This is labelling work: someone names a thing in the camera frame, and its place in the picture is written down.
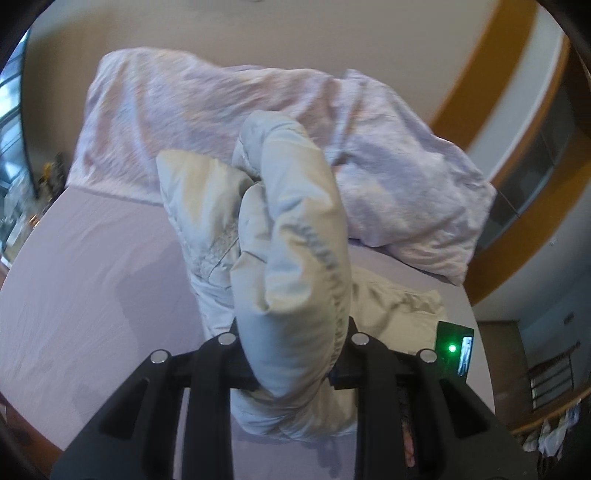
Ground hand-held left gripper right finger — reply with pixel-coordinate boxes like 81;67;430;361
329;318;542;480

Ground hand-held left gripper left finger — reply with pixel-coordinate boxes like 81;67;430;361
50;322;253;480

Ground beige puffer jacket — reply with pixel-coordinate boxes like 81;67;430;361
156;111;447;445

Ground pile of light clothes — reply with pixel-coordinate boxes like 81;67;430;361
521;405;583;459

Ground wooden chair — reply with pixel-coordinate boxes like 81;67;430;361
525;340;583;412

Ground bed with purple sheet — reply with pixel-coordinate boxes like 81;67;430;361
0;184;498;464

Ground frosted glass door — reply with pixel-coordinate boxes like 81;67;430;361
480;83;583;252

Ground white pillow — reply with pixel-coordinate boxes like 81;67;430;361
66;45;498;288

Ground flat screen television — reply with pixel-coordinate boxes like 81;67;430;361
0;41;29;190

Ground wooden door frame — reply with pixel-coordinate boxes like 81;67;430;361
428;0;591;305

